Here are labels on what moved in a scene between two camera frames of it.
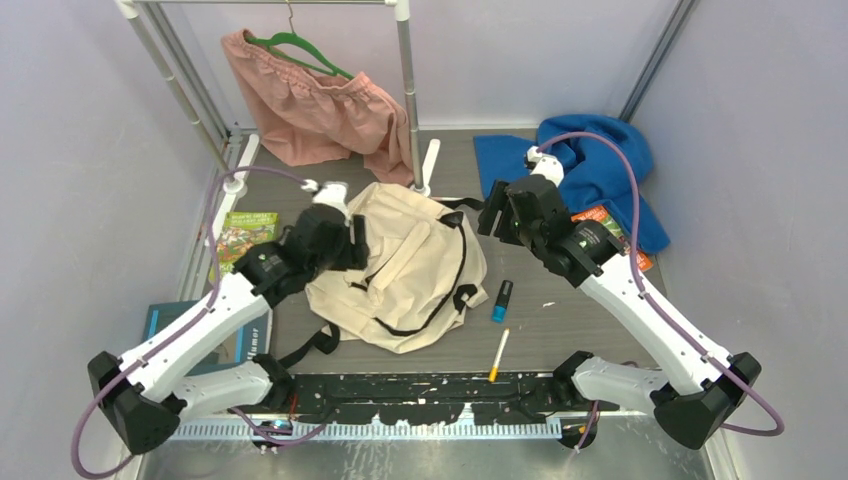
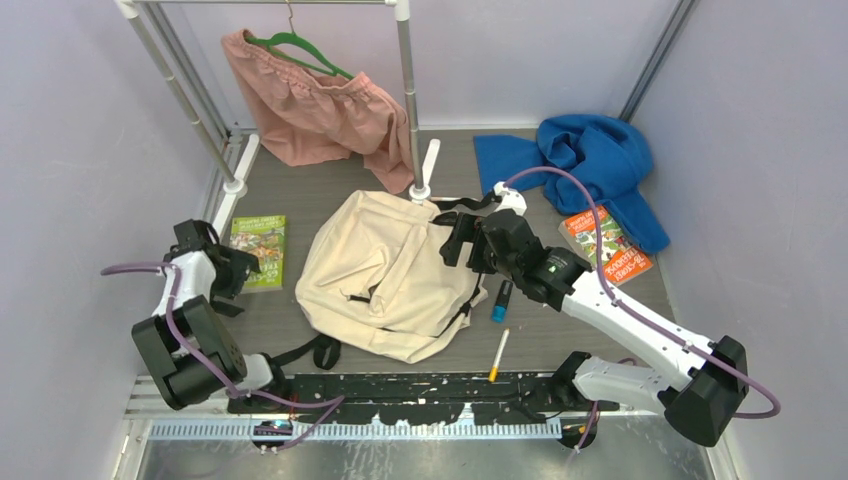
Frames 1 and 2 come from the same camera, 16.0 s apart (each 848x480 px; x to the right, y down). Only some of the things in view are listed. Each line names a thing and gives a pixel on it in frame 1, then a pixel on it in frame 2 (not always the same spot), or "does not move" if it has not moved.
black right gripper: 494,204 to 464,231
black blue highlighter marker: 502,301 does not move
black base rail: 434,398 does not move
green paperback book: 240,232 does not move
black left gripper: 354,255 to 241,266
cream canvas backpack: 425,269 does not move
